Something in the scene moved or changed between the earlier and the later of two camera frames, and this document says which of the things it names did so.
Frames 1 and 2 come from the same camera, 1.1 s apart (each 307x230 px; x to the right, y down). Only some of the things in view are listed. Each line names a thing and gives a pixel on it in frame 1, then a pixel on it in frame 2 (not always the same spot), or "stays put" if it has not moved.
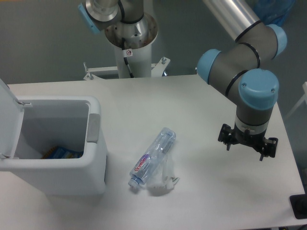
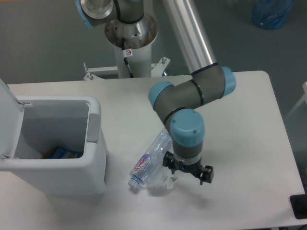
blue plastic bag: (273, 12) stays put
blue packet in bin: (58, 152) stays put
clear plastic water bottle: (160, 143) stays put
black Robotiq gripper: (254, 141) → (204, 173)
